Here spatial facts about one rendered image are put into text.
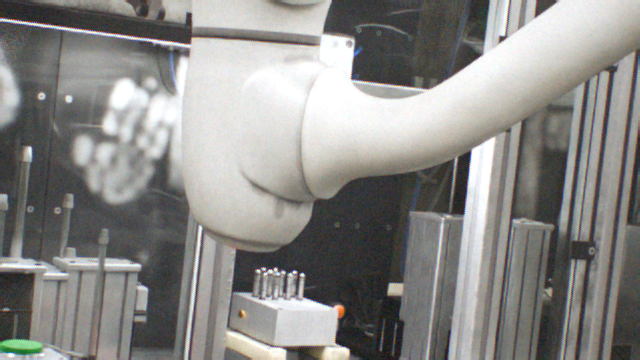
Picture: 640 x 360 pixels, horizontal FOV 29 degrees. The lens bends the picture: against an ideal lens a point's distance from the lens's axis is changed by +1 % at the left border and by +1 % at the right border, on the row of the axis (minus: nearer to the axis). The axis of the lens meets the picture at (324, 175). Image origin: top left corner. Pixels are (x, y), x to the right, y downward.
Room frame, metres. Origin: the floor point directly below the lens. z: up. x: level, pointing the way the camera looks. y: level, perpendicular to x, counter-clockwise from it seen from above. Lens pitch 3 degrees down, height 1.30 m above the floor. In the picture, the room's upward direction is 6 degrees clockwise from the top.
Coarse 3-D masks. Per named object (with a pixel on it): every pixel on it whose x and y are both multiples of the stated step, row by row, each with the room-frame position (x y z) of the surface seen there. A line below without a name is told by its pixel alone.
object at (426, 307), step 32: (608, 96) 1.76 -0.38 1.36; (608, 128) 1.77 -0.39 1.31; (608, 160) 1.77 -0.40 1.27; (416, 224) 1.88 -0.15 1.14; (448, 224) 1.84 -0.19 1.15; (416, 256) 1.87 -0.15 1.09; (448, 256) 1.84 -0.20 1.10; (416, 288) 1.86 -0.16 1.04; (448, 288) 1.84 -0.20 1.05; (576, 288) 1.75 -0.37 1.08; (384, 320) 1.92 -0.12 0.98; (416, 320) 1.86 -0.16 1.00; (448, 320) 1.85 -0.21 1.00; (576, 320) 1.76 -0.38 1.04; (352, 352) 1.98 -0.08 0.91; (384, 352) 1.91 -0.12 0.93; (416, 352) 1.85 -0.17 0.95; (448, 352) 1.80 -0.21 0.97; (576, 352) 1.77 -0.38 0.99
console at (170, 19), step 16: (16, 0) 1.29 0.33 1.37; (32, 0) 1.30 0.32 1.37; (48, 0) 1.30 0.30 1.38; (64, 0) 1.31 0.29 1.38; (80, 0) 1.32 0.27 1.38; (96, 0) 1.33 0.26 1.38; (112, 0) 1.34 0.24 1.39; (176, 0) 1.38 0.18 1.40; (128, 16) 1.35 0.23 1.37; (176, 16) 1.38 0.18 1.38
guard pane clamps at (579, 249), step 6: (504, 36) 1.65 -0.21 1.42; (498, 42) 1.65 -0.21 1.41; (612, 66) 1.76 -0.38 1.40; (618, 66) 1.76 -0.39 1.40; (576, 240) 1.75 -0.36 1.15; (576, 246) 1.74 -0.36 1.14; (582, 246) 1.75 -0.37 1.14; (588, 246) 1.76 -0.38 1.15; (594, 246) 1.76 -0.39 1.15; (570, 252) 1.74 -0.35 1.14; (576, 252) 1.75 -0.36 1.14; (582, 252) 1.75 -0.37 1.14; (588, 252) 1.76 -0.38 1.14; (594, 252) 1.76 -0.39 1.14; (570, 258) 1.74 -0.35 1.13; (576, 258) 1.75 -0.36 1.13; (582, 258) 1.75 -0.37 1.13; (588, 258) 1.76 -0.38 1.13
